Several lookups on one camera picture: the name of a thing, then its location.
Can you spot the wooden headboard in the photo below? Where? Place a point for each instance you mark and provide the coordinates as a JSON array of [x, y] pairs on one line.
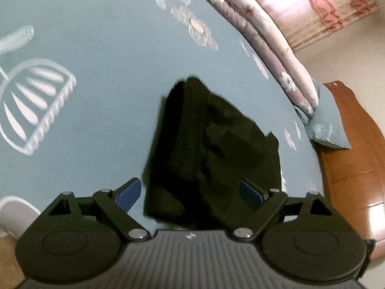
[[355, 171]]

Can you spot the blue floral pillow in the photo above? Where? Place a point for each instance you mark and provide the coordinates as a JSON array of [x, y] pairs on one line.
[[327, 120]]

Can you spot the white round object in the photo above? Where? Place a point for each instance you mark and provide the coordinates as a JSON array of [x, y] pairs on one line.
[[18, 213]]

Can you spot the blue floral bed sheet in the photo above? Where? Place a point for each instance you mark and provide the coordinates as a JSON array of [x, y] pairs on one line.
[[114, 51]]

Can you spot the folded pink floral quilt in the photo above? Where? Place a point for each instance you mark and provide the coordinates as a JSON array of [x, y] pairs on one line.
[[264, 36]]

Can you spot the black pants with white print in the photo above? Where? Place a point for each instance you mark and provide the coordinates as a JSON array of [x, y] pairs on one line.
[[195, 141]]

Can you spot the pink curtain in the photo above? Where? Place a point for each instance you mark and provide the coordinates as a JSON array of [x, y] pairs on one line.
[[300, 3]]

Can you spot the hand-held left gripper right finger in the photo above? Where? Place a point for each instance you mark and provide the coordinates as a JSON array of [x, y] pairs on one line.
[[252, 192]]

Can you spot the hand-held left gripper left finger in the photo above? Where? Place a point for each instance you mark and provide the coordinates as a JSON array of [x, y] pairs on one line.
[[129, 194]]

